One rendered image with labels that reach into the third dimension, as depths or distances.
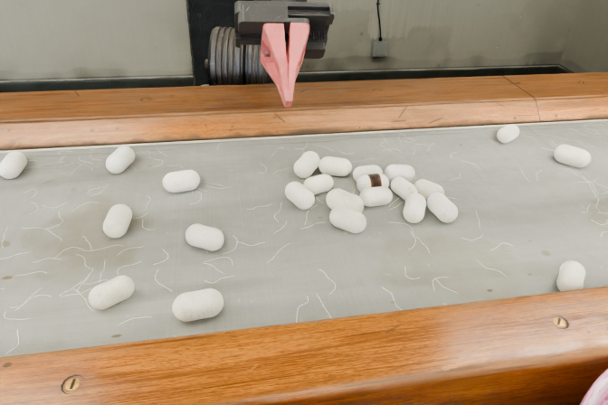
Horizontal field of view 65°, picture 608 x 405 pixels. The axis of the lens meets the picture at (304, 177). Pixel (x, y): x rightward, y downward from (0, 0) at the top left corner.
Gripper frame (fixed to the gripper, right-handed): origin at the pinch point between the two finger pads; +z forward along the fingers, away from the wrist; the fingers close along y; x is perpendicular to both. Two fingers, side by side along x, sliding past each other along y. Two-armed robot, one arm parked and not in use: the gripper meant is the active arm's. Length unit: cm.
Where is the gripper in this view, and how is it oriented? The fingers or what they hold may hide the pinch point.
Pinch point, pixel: (288, 97)
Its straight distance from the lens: 49.4
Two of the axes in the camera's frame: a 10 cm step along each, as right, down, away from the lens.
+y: 9.9, -0.3, 1.4
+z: 0.7, 9.5, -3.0
